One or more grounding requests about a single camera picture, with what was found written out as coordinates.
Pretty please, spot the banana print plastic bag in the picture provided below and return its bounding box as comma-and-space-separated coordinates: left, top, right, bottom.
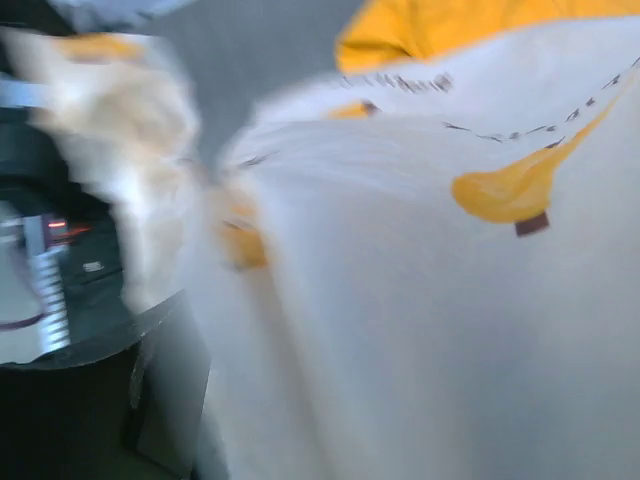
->
3, 15, 639, 479

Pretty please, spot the folded orange cloth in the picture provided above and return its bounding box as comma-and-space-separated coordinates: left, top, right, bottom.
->
335, 0, 639, 73

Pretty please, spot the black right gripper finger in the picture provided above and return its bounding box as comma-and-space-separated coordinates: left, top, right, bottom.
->
1, 295, 209, 479

